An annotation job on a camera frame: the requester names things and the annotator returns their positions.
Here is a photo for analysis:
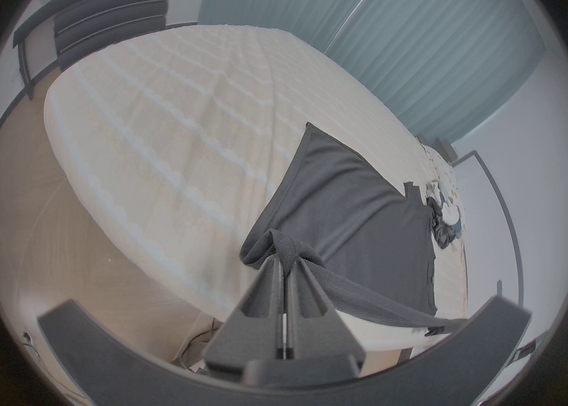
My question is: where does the bed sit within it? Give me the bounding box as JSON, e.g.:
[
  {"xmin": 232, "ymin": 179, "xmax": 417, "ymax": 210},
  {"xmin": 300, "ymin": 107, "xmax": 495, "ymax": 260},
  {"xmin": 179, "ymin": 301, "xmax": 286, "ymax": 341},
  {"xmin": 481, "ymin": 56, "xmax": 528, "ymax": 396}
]
[{"xmin": 43, "ymin": 25, "xmax": 522, "ymax": 361}]

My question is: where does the blue-green curtain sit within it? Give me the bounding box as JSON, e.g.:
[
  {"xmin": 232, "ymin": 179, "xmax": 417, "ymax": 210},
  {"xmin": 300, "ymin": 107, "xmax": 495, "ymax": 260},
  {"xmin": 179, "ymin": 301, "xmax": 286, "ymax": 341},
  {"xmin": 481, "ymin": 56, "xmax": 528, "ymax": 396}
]
[
  {"xmin": 326, "ymin": 0, "xmax": 547, "ymax": 144},
  {"xmin": 197, "ymin": 0, "xmax": 402, "ymax": 55}
]

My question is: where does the black T-shirt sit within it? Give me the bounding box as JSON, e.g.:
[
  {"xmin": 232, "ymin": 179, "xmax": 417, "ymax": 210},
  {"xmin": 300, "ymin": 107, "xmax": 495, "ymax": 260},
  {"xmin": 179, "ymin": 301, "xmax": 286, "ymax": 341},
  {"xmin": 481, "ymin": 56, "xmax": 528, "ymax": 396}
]
[{"xmin": 240, "ymin": 121, "xmax": 469, "ymax": 337}]

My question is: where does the black shiny garment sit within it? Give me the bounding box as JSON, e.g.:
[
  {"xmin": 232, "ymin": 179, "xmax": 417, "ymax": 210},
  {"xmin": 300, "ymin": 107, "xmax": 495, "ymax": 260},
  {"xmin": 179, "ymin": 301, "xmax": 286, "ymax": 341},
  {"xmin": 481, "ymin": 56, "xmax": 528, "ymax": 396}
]
[{"xmin": 428, "ymin": 198, "xmax": 462, "ymax": 250}]

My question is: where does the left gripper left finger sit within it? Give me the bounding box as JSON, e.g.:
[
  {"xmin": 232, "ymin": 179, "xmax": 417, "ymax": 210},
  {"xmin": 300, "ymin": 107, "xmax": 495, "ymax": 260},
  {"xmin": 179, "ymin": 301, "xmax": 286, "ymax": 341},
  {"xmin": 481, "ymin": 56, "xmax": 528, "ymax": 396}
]
[{"xmin": 203, "ymin": 257, "xmax": 284, "ymax": 373}]

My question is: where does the white printed pillow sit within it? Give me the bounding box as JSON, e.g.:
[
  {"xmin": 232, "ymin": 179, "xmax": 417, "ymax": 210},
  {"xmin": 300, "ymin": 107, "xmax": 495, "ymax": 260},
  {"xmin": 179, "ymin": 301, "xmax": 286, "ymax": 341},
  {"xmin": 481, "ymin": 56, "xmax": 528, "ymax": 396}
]
[{"xmin": 419, "ymin": 143, "xmax": 467, "ymax": 236}]

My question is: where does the grey bedside table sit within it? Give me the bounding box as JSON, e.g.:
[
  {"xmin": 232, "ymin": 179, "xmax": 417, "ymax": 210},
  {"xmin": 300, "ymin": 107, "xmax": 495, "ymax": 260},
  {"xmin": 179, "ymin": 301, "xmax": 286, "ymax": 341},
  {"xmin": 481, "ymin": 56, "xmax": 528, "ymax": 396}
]
[{"xmin": 433, "ymin": 138, "xmax": 458, "ymax": 166}]

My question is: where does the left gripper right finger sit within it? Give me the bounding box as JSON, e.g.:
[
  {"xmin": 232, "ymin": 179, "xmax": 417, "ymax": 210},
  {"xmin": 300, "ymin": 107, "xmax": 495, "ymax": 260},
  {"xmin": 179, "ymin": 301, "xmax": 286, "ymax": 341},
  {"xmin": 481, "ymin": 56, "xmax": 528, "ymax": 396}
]
[{"xmin": 288, "ymin": 260, "xmax": 367, "ymax": 370}]

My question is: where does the pile of clothes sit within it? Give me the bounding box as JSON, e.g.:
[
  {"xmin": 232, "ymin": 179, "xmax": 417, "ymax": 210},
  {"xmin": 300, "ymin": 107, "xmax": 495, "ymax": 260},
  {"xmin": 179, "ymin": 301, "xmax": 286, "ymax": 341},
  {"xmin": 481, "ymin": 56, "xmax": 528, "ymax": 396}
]
[{"xmin": 425, "ymin": 180, "xmax": 465, "ymax": 236}]

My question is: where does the black cable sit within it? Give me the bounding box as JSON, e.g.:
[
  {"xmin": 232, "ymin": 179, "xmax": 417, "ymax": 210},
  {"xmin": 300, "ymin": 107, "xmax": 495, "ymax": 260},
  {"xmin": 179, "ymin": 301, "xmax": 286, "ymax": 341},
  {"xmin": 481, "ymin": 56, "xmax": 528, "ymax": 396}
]
[{"xmin": 175, "ymin": 326, "xmax": 221, "ymax": 369}]

